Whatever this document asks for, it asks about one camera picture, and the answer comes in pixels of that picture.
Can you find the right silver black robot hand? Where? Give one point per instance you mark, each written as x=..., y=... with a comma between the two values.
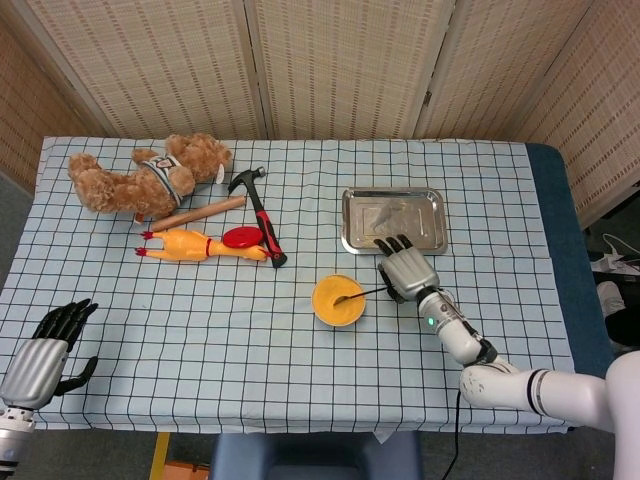
x=410, y=272

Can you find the wooden rolling pin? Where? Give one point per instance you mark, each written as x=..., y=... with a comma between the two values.
x=200, y=214

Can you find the beige woven folding screen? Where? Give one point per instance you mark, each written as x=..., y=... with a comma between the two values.
x=325, y=65

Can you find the blue padded chair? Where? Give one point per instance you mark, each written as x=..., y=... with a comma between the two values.
x=310, y=457

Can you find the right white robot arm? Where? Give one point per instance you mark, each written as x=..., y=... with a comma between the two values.
x=500, y=385

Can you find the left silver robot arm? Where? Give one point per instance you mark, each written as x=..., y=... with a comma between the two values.
x=14, y=435

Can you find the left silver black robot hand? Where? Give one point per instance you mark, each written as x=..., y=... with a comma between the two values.
x=35, y=367

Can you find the stainless steel tray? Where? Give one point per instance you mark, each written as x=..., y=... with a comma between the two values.
x=425, y=210

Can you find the orange box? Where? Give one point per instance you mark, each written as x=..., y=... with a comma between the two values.
x=187, y=471

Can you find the blue checked tablecloth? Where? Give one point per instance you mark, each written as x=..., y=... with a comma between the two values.
x=200, y=325

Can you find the blue padded table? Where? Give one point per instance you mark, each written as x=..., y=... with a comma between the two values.
x=565, y=250

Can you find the black red claw hammer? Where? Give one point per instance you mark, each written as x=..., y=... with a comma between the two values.
x=265, y=227

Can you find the brown teddy bear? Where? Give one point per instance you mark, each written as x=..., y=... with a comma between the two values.
x=130, y=187

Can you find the red disc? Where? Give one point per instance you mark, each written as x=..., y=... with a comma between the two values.
x=242, y=237

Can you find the black spoon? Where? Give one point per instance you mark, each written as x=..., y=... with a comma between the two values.
x=361, y=295

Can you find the yellow rubber chicken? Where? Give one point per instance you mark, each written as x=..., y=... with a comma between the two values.
x=180, y=246

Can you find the yellow bowl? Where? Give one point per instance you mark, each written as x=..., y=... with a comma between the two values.
x=340, y=325

